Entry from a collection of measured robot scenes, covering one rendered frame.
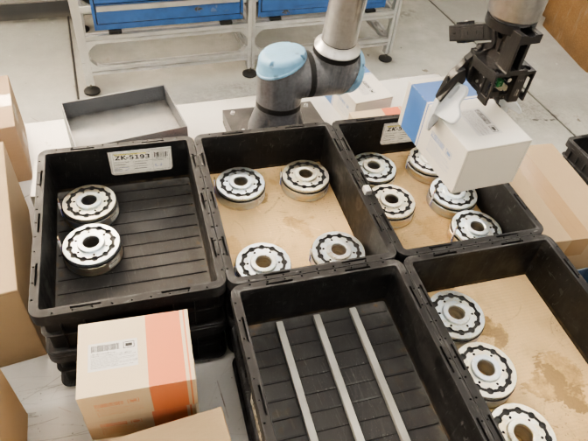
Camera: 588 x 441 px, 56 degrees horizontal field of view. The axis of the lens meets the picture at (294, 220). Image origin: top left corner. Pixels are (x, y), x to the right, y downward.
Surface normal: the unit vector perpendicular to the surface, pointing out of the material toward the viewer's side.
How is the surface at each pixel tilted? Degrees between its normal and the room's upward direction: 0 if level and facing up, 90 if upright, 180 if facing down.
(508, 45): 90
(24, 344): 90
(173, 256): 0
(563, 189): 0
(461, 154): 90
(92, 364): 0
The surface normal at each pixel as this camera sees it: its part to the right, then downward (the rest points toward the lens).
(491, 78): -0.94, 0.18
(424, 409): 0.07, -0.69
